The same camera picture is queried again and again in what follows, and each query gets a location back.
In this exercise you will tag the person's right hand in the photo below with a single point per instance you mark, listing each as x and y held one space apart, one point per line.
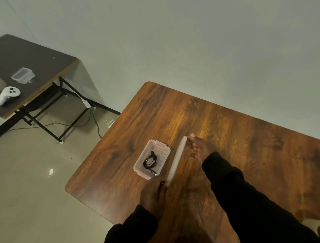
201 147

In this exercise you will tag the person's left hand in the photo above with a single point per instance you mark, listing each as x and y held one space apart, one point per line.
152 197

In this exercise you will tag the person's left fingers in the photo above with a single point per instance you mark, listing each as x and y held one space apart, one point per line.
163 184

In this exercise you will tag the person's right fingers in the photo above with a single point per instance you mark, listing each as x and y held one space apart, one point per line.
192 142

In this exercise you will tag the translucent plastic box lid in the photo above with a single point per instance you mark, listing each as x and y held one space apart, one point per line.
177 160

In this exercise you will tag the person's right forearm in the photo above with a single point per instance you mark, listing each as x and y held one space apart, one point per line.
252 202

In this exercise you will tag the person's left forearm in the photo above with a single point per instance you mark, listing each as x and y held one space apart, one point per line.
133 226

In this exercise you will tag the clear plastic storage box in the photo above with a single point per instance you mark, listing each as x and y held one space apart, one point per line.
151 159

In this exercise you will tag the dark folding table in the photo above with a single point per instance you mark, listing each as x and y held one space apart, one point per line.
32 80

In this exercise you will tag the clear plastic container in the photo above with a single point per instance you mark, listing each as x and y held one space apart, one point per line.
22 75

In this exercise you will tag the white handheld controller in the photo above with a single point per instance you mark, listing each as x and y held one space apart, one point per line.
8 94

